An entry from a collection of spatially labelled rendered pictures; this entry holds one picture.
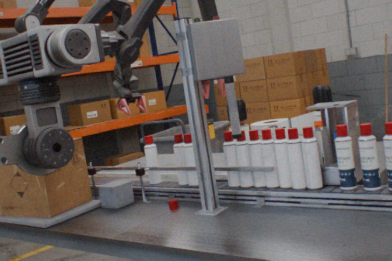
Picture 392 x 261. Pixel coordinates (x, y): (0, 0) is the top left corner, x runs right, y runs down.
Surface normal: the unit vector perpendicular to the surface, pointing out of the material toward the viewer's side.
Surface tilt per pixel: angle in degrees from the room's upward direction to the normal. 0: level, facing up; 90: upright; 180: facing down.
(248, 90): 90
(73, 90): 90
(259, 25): 90
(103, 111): 90
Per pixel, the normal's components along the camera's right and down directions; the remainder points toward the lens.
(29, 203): -0.50, 0.15
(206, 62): 0.29, 0.04
